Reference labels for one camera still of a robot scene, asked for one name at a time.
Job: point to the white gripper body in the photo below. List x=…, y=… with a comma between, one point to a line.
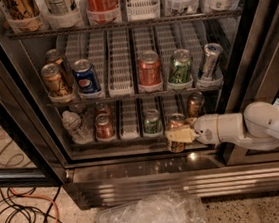
x=206, y=130

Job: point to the orange soda can front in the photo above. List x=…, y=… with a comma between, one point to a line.
x=175, y=121

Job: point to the orange soda can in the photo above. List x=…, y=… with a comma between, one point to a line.
x=195, y=102
x=175, y=121

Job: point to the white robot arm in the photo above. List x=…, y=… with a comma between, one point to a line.
x=257, y=128

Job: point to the orange soda can rear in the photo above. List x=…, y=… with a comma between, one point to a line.
x=195, y=102

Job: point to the green can bottom shelf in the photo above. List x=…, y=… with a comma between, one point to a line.
x=152, y=122

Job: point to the green can shelf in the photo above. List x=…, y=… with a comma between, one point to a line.
x=180, y=66
x=152, y=122

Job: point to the green can middle shelf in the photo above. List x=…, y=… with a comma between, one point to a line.
x=180, y=66

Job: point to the red can middle shelf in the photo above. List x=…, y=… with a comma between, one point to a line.
x=149, y=69

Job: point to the red can bottom front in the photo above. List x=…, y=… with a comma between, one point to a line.
x=104, y=126

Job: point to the silver slim can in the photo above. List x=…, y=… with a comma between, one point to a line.
x=212, y=53

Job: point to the red can bottom rear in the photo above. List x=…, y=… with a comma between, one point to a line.
x=103, y=108

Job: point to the stainless steel fridge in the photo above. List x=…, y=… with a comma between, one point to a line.
x=132, y=164

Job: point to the blue pepsi can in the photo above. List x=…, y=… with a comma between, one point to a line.
x=85, y=76

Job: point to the gold can middle front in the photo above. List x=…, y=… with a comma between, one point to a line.
x=55, y=80

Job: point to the gold can middle rear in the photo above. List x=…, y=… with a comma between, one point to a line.
x=55, y=56

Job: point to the silver can top left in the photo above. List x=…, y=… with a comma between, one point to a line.
x=60, y=7

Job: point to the gold can top shelf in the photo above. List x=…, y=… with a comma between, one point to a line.
x=21, y=9

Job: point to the clear plastic bag bin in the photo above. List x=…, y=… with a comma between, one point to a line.
x=165, y=207

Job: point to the clear water bottle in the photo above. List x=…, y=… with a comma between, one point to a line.
x=75, y=126

